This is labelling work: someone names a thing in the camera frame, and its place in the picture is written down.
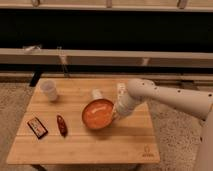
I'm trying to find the dark red chili pepper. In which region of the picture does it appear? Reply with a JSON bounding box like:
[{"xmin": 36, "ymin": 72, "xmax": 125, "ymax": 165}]
[{"xmin": 57, "ymin": 115, "xmax": 68, "ymax": 137}]

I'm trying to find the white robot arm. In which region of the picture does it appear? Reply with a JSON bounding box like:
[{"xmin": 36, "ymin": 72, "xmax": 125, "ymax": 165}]
[{"xmin": 110, "ymin": 79, "xmax": 213, "ymax": 171}]

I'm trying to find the white metal rail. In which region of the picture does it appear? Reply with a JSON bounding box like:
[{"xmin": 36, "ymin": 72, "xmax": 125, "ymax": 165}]
[{"xmin": 0, "ymin": 47, "xmax": 213, "ymax": 68}]

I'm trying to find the orange ceramic bowl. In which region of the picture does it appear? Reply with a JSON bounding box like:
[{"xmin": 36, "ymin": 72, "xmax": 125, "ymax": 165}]
[{"xmin": 82, "ymin": 99, "xmax": 114, "ymax": 130}]

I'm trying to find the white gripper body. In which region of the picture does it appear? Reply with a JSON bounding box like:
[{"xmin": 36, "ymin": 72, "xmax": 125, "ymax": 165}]
[{"xmin": 112, "ymin": 83, "xmax": 140, "ymax": 120}]

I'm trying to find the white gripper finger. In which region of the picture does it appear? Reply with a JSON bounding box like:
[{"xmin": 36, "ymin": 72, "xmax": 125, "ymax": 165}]
[{"xmin": 92, "ymin": 89, "xmax": 103, "ymax": 100}]

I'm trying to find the small dark snack box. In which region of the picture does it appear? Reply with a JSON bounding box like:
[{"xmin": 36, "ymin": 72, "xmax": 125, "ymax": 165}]
[{"xmin": 27, "ymin": 117, "xmax": 48, "ymax": 139}]

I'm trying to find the wooden folding table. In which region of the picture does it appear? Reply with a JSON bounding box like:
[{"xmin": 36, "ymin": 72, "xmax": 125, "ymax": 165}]
[{"xmin": 7, "ymin": 78, "xmax": 160, "ymax": 164}]

